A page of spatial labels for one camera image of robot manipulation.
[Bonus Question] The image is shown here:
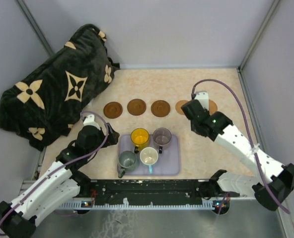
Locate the dark brown wooden coaster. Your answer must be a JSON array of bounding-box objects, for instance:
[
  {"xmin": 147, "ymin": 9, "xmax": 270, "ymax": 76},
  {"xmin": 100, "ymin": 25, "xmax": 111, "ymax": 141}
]
[{"xmin": 103, "ymin": 102, "xmax": 123, "ymax": 119}]

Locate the light woven rattan coaster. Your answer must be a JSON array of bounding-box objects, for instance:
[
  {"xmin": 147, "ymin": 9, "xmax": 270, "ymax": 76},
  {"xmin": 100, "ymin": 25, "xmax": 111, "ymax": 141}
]
[{"xmin": 175, "ymin": 100, "xmax": 188, "ymax": 115}]

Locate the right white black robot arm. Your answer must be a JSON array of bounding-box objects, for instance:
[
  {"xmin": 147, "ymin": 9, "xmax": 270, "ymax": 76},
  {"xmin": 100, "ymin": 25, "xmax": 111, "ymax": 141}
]
[{"xmin": 181, "ymin": 99, "xmax": 294, "ymax": 211}]

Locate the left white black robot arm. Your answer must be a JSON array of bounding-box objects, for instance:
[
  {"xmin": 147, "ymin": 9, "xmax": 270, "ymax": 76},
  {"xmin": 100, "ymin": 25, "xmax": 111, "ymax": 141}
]
[{"xmin": 0, "ymin": 122, "xmax": 120, "ymax": 238}]

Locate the grey ceramic mug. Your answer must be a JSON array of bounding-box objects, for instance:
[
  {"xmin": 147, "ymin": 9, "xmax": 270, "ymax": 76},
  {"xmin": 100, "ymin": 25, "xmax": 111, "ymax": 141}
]
[{"xmin": 118, "ymin": 151, "xmax": 139, "ymax": 179}]

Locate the purple transparent mug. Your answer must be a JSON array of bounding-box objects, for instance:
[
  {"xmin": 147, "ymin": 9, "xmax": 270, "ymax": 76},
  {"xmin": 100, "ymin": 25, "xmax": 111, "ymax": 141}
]
[{"xmin": 152, "ymin": 127, "xmax": 172, "ymax": 154}]

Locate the yellow transparent mug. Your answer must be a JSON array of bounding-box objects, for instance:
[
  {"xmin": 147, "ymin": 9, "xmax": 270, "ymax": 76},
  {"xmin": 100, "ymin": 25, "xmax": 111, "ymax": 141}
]
[{"xmin": 131, "ymin": 128, "xmax": 149, "ymax": 154}]

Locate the lavender plastic tray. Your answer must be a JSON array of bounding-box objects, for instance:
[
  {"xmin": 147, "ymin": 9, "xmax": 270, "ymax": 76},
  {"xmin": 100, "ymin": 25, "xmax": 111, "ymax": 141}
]
[{"xmin": 118, "ymin": 134, "xmax": 180, "ymax": 176}]

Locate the black floral plush blanket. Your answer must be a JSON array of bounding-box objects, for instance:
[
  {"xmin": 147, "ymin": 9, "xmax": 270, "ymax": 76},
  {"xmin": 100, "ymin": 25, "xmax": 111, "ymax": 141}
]
[{"xmin": 0, "ymin": 24, "xmax": 120, "ymax": 150}]

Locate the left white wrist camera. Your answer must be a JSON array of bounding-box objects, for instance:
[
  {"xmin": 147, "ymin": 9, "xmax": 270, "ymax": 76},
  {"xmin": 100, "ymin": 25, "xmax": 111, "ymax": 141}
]
[{"xmin": 83, "ymin": 115, "xmax": 100, "ymax": 129}]

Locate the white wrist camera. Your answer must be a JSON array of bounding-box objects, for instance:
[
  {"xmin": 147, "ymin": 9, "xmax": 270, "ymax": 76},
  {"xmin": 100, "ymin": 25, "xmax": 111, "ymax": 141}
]
[
  {"xmin": 195, "ymin": 91, "xmax": 210, "ymax": 111},
  {"xmin": 83, "ymin": 115, "xmax": 100, "ymax": 129}
]

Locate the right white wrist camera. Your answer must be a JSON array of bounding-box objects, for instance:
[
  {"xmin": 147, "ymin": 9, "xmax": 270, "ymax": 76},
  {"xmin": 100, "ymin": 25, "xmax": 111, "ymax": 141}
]
[{"xmin": 195, "ymin": 91, "xmax": 210, "ymax": 111}]

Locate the white mug blue handle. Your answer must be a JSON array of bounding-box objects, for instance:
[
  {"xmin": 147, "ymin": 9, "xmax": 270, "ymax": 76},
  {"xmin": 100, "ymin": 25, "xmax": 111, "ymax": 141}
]
[{"xmin": 140, "ymin": 147, "xmax": 159, "ymax": 175}]

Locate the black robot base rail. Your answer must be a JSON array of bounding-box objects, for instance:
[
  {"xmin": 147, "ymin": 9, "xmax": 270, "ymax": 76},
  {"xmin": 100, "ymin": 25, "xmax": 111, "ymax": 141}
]
[{"xmin": 62, "ymin": 178, "xmax": 239, "ymax": 206}]

